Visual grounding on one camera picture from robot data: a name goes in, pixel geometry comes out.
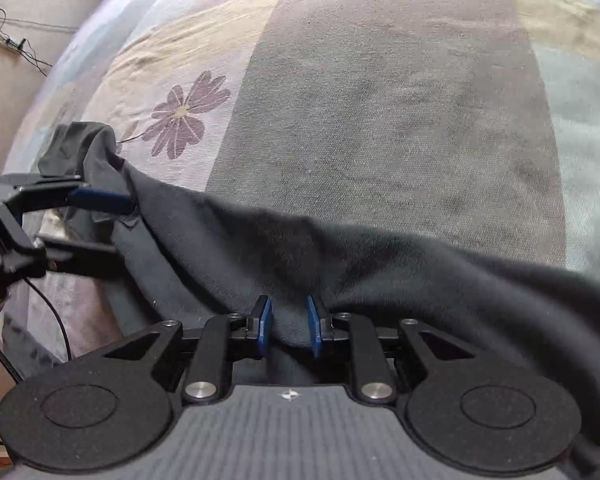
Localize white power strip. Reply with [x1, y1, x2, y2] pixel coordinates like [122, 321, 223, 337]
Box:
[4, 37, 26, 52]

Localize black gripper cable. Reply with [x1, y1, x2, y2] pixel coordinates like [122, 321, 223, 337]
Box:
[0, 274, 74, 386]

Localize pastel patchwork bed sheet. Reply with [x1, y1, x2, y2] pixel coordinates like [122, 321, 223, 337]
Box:
[7, 0, 600, 353]

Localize dark grey trousers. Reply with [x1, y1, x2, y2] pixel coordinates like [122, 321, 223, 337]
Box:
[2, 120, 600, 480]

